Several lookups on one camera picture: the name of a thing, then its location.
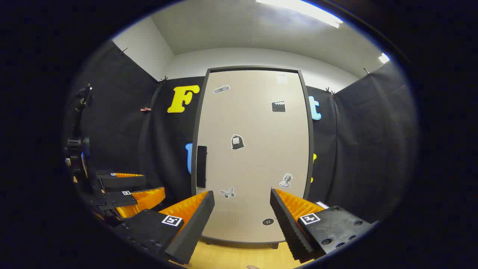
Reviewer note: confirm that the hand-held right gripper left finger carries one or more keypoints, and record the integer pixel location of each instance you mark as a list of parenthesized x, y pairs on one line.
[(194, 231)]

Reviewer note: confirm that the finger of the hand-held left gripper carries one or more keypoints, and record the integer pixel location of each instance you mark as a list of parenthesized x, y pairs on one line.
[(119, 181), (119, 200)]

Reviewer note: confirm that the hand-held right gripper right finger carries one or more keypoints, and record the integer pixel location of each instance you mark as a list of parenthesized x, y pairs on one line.
[(287, 228)]

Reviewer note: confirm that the beige cabinet door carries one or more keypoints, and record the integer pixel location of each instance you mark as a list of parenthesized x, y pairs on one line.
[(254, 164)]

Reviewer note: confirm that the dark grey cabinet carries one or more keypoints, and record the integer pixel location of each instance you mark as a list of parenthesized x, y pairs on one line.
[(194, 149)]

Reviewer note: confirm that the black backdrop cloth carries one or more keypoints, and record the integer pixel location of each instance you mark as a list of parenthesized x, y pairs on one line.
[(112, 123)]

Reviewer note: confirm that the small ceiling light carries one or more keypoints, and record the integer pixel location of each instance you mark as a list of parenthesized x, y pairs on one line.
[(384, 58)]

